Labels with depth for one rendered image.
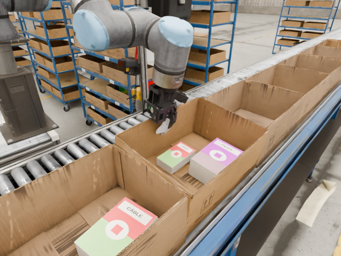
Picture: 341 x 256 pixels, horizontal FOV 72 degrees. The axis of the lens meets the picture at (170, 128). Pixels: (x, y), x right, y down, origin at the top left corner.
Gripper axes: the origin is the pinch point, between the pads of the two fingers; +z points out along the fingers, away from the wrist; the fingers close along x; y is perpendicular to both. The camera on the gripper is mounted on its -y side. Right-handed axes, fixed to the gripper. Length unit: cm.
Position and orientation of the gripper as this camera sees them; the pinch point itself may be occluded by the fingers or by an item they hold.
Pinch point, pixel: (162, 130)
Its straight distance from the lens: 82.4
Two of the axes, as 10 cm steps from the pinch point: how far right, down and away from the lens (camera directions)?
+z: -1.7, 7.5, 6.4
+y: -6.9, 3.7, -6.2
